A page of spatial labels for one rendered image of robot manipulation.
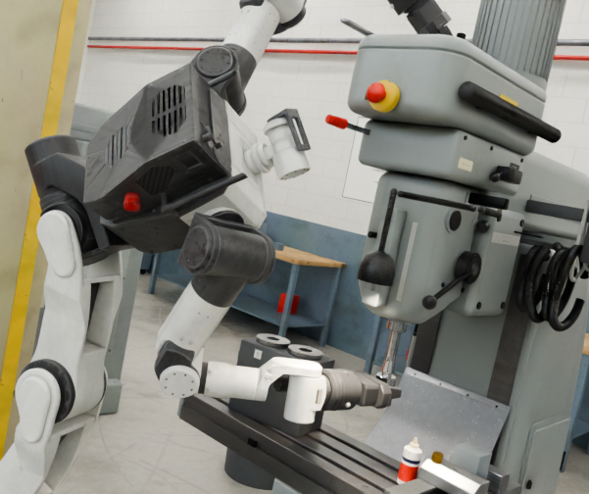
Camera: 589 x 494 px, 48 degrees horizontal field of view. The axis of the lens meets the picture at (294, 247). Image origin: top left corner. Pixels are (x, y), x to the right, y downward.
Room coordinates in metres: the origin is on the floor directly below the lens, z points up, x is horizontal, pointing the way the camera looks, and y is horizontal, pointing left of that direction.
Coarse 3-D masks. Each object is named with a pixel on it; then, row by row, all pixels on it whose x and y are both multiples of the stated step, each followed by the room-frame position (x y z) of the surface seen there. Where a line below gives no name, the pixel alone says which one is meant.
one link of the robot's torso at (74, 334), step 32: (64, 224) 1.37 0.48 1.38; (64, 256) 1.36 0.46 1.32; (64, 288) 1.37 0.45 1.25; (96, 288) 1.48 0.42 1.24; (64, 320) 1.40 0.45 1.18; (96, 320) 1.48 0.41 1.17; (64, 352) 1.39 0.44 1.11; (96, 352) 1.44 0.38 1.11; (64, 384) 1.37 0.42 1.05; (96, 384) 1.45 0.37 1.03; (64, 416) 1.37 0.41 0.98
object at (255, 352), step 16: (272, 336) 1.74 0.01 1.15; (240, 352) 1.69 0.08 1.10; (256, 352) 1.67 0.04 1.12; (272, 352) 1.65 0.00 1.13; (288, 352) 1.65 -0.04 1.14; (304, 352) 1.64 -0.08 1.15; (320, 352) 1.68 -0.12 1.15; (256, 368) 1.67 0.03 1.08; (240, 400) 1.68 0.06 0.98; (272, 400) 1.63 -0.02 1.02; (256, 416) 1.65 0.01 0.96; (272, 416) 1.63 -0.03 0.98; (320, 416) 1.67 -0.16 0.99; (288, 432) 1.60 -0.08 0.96; (304, 432) 1.61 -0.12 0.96
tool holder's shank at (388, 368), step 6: (390, 336) 1.50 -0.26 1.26; (396, 336) 1.49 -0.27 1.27; (390, 342) 1.49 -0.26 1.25; (396, 342) 1.49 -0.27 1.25; (390, 348) 1.49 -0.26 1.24; (396, 348) 1.49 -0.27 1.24; (390, 354) 1.49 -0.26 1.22; (396, 354) 1.50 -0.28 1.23; (384, 360) 1.50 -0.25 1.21; (390, 360) 1.49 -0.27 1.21; (384, 366) 1.49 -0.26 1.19; (390, 366) 1.49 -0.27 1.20; (384, 372) 1.49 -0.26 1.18; (390, 372) 1.49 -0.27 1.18
